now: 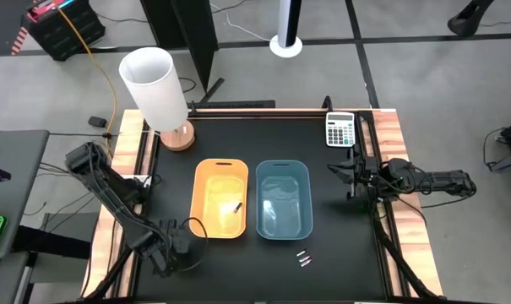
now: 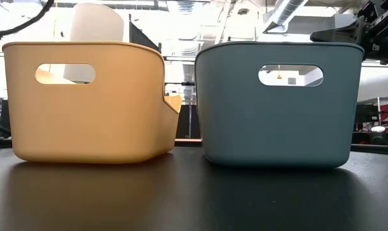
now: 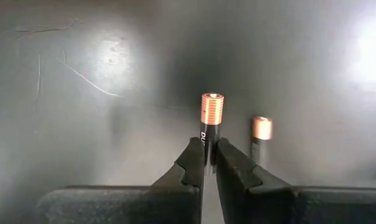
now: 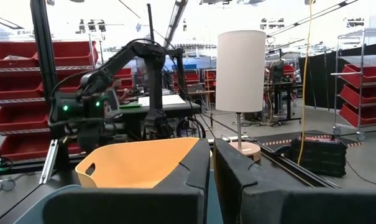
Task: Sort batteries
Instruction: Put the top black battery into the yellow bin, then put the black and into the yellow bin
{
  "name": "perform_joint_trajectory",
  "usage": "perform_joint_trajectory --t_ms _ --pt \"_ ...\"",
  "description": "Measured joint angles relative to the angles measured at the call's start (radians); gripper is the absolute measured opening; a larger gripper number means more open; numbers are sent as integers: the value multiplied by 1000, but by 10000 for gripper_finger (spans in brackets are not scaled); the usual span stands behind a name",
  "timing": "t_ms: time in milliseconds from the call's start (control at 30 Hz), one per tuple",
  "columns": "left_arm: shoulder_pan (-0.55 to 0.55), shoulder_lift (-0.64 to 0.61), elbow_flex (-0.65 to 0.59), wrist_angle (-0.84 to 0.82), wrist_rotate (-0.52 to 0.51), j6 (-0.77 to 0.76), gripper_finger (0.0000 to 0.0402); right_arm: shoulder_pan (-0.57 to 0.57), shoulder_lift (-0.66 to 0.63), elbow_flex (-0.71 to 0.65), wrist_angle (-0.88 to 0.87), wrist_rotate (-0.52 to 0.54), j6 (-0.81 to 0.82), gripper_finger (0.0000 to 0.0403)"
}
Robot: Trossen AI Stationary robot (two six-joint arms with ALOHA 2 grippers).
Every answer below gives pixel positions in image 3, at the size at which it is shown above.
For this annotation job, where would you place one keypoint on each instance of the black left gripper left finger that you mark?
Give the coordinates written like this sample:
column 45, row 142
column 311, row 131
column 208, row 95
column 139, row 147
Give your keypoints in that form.
column 175, row 202

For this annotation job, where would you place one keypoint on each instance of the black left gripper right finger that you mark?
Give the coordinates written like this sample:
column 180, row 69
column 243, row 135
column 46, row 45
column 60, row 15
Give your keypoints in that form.
column 253, row 199

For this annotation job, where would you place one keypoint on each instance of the black copper-top Duracell battery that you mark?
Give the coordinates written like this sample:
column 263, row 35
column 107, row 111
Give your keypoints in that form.
column 262, row 128
column 212, row 112

